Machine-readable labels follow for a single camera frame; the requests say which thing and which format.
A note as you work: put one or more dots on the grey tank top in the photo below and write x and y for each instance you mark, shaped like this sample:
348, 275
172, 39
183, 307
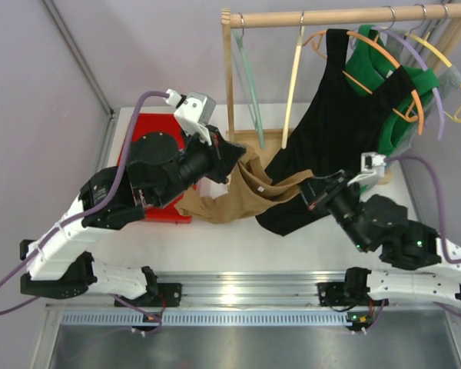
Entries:
397, 133

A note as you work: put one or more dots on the mint green hanger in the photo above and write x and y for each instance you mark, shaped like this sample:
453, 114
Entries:
246, 82

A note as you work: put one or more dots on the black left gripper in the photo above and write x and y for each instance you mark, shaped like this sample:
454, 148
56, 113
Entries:
216, 157

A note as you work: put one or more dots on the cream hanger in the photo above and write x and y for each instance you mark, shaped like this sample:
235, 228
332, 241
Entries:
293, 82

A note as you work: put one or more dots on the red plastic bin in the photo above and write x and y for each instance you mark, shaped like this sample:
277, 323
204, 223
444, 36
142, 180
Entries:
148, 123

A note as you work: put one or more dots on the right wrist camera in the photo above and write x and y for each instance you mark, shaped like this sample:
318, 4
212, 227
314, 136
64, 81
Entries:
372, 169

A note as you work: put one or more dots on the green tank top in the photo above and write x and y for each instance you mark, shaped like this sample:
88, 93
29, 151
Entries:
368, 69

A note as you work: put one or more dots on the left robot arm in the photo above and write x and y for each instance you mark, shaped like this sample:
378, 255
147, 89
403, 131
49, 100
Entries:
156, 173

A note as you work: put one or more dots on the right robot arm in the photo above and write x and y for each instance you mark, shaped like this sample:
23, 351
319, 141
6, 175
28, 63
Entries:
418, 262

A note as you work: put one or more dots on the black tank top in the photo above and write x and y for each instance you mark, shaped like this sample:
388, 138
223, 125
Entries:
344, 120

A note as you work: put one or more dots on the lilac hanger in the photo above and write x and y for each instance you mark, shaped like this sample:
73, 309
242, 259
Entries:
426, 65

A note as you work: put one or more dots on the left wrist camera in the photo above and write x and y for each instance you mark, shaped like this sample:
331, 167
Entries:
193, 113

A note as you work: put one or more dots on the wooden clothes rack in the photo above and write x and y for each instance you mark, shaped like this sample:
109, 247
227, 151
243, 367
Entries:
230, 21

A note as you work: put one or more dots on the aluminium table rail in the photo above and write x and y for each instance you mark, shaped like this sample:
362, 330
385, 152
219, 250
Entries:
266, 300

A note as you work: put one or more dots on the tan tank top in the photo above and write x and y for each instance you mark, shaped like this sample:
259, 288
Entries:
250, 192

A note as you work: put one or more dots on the yellow hanger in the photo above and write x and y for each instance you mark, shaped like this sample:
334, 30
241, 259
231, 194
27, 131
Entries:
449, 39

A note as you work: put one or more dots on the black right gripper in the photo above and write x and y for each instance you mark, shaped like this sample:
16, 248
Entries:
320, 191

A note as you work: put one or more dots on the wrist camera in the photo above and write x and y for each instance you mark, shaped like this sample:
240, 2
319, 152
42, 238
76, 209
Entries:
193, 113
372, 169

